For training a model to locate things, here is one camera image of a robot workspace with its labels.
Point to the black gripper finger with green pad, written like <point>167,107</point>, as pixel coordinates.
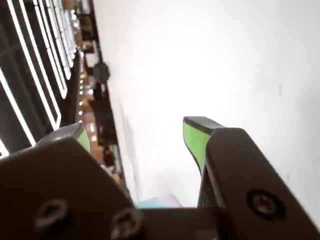
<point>62,180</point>
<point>250,175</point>

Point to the teal whale-shaped bin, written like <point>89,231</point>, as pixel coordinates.
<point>152,203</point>

